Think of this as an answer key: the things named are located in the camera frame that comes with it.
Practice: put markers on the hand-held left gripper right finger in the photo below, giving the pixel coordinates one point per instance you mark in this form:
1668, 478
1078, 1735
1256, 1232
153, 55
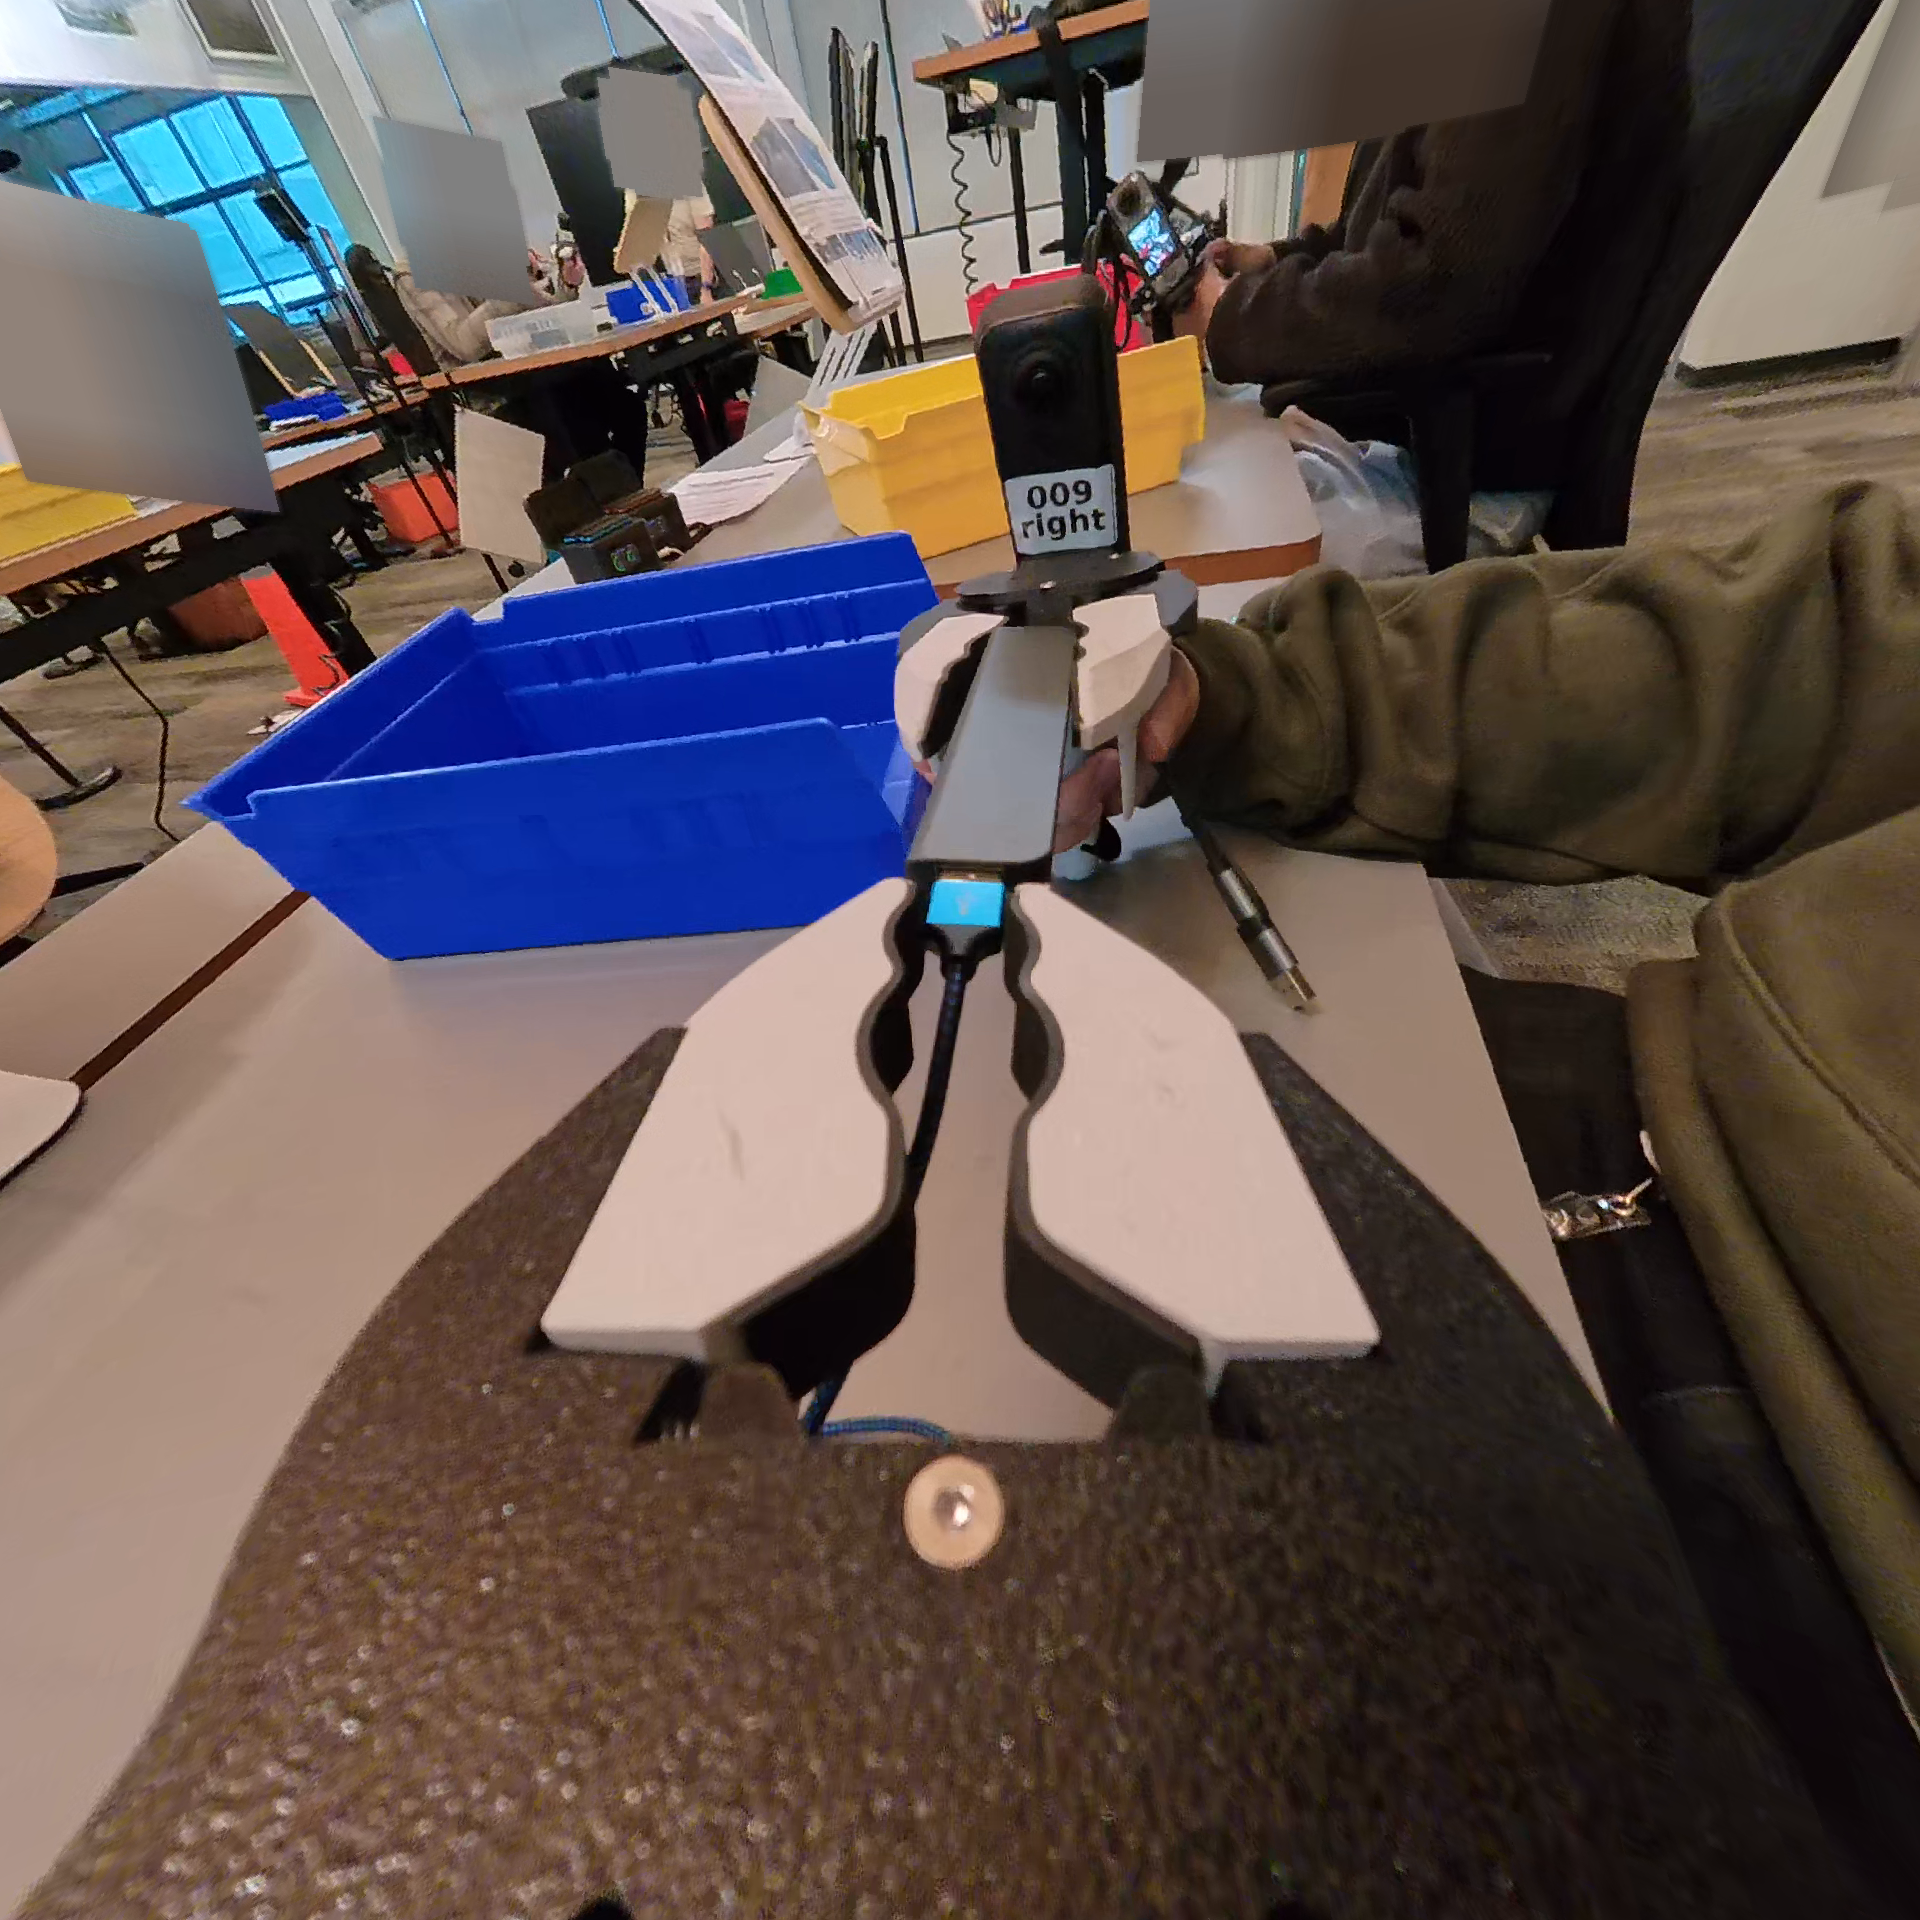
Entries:
1185, 1184

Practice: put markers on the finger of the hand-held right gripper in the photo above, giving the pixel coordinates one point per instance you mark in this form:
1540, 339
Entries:
1123, 669
934, 674

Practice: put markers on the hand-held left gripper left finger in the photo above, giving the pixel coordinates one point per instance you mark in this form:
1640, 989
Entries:
720, 1170

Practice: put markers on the black USB hub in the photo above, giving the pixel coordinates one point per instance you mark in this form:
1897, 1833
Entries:
998, 751

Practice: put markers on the blue plastic bin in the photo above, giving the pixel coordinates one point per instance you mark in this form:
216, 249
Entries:
599, 810

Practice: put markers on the person's right forearm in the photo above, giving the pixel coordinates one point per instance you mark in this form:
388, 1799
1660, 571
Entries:
1545, 705

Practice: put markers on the wooden standing desk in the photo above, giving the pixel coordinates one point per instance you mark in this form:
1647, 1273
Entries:
1019, 57

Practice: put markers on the wooden-top long desk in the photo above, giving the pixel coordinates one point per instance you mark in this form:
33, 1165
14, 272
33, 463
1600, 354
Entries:
180, 525
599, 342

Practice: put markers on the person's right hand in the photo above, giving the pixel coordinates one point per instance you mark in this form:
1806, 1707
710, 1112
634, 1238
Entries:
1171, 720

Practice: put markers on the red plastic bin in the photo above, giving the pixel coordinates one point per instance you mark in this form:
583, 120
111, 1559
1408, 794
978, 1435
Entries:
1144, 323

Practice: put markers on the yellow plastic bin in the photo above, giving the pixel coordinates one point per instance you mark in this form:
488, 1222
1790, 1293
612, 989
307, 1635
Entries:
52, 517
930, 450

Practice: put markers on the white paper sheets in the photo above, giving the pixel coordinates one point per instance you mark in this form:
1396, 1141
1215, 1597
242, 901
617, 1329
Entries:
735, 488

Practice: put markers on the white plastic bag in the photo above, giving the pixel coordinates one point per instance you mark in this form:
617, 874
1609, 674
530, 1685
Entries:
1348, 481

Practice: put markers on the black charger box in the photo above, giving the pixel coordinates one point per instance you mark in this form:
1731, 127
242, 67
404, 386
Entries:
616, 539

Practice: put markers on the small blue bin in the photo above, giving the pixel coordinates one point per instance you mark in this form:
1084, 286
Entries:
648, 304

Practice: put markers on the black monitor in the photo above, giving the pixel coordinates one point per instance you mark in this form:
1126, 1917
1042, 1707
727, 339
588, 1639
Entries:
563, 181

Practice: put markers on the orange storage bin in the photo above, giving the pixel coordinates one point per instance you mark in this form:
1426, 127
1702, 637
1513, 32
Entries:
412, 509

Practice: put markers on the person's green jacket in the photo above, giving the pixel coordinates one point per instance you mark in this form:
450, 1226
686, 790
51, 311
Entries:
1799, 1126

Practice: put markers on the orange traffic cone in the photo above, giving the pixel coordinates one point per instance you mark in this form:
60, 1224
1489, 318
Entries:
307, 638

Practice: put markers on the black office chair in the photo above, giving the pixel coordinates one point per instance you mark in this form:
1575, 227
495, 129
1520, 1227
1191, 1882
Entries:
1740, 225

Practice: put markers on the tan round seat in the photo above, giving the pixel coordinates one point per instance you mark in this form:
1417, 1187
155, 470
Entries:
24, 855

